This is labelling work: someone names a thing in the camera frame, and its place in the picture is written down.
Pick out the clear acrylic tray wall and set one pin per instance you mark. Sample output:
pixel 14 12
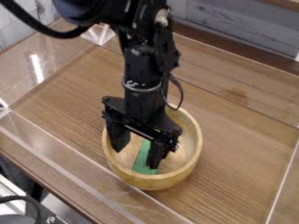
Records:
pixel 106 198

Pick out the clear acrylic corner bracket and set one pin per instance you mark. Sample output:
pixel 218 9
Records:
pixel 99 34

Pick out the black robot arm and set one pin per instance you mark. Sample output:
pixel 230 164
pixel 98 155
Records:
pixel 142 23

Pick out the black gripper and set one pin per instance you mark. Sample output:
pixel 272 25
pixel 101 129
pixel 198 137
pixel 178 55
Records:
pixel 140 113

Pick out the black metal table frame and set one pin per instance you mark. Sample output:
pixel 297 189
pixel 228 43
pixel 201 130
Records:
pixel 26 201

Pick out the brown wooden bowl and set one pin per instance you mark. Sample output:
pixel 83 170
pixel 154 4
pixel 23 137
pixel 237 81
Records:
pixel 176 168

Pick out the green rectangular block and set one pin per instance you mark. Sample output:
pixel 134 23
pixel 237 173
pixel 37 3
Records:
pixel 141 166

